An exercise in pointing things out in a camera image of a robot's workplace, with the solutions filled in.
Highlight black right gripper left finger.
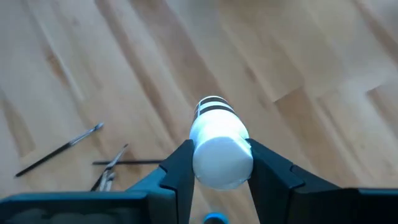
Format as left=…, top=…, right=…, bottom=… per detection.
left=0, top=139, right=195, bottom=224

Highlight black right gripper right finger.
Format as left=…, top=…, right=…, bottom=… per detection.
left=248, top=139, right=398, bottom=224

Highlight small dark-striped white paint bottle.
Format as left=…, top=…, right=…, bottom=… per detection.
left=188, top=95, right=254, bottom=191

